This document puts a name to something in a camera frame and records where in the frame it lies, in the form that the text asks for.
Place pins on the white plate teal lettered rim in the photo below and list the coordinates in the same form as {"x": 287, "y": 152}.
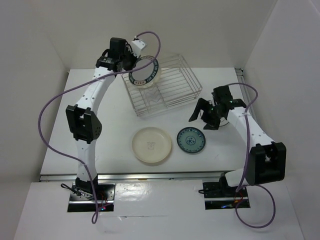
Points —
{"x": 147, "y": 76}

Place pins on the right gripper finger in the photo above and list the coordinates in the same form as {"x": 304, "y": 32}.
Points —
{"x": 202, "y": 104}
{"x": 212, "y": 126}

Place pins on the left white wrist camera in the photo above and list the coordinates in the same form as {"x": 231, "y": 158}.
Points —
{"x": 137, "y": 46}

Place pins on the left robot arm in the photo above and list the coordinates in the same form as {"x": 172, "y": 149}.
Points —
{"x": 82, "y": 117}

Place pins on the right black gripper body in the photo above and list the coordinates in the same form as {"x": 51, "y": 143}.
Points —
{"x": 211, "y": 114}

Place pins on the front aluminium rail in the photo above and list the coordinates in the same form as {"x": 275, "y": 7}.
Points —
{"x": 155, "y": 176}

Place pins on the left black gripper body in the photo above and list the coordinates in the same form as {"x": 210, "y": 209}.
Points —
{"x": 129, "y": 60}

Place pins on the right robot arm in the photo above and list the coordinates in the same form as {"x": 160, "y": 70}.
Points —
{"x": 265, "y": 159}

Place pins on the blue patterned small plate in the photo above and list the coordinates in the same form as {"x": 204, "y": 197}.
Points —
{"x": 191, "y": 140}

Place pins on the white plate blue rim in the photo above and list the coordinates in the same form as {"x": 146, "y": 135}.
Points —
{"x": 223, "y": 122}

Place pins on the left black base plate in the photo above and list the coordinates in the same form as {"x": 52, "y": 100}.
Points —
{"x": 81, "y": 201}

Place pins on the right side aluminium rail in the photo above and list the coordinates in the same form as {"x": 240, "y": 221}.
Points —
{"x": 245, "y": 90}

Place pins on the silver wire dish rack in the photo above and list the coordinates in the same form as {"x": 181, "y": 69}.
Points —
{"x": 177, "y": 86}

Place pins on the aluminium rail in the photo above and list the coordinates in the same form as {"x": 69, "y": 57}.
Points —
{"x": 245, "y": 90}
{"x": 155, "y": 176}

